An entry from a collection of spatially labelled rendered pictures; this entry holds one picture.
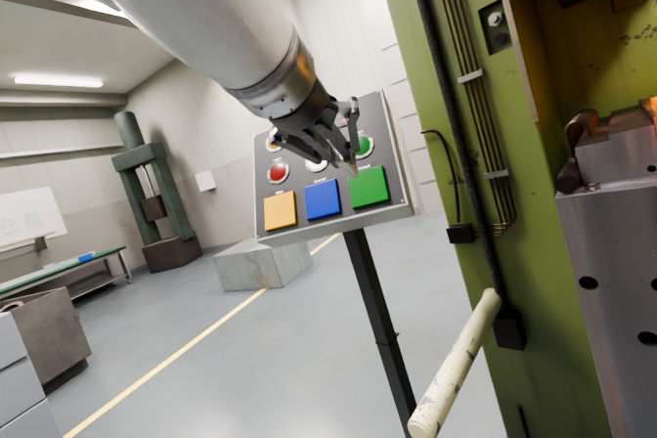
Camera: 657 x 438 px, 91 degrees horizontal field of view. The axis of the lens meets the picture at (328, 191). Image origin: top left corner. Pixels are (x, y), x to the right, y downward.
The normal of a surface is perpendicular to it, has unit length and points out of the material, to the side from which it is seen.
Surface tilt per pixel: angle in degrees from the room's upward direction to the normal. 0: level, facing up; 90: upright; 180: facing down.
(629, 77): 90
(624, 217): 90
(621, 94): 90
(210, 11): 139
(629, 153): 90
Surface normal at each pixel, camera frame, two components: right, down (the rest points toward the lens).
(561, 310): -0.64, 0.26
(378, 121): -0.39, -0.33
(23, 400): 0.87, -0.23
